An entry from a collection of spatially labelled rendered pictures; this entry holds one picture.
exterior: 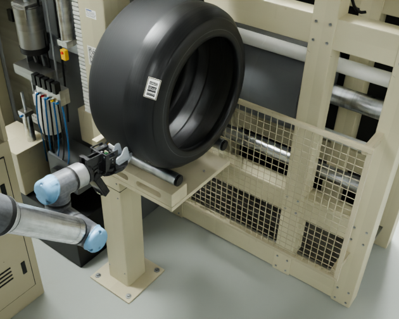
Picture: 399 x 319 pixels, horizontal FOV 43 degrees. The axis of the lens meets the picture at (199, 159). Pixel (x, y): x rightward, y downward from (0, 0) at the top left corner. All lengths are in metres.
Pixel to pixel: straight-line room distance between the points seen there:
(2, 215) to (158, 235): 1.74
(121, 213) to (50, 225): 0.97
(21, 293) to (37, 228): 1.28
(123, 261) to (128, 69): 1.19
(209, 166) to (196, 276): 0.82
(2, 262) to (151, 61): 1.22
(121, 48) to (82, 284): 1.43
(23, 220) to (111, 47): 0.62
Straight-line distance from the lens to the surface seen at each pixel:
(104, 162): 1.57
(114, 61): 1.57
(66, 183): 1.48
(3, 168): 2.12
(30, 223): 1.27
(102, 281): 2.65
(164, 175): 1.78
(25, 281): 2.52
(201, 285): 2.62
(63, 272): 2.74
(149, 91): 1.50
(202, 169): 1.99
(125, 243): 2.39
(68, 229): 1.37
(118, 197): 2.20
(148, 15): 1.61
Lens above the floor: 2.00
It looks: 36 degrees down
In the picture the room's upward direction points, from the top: 2 degrees clockwise
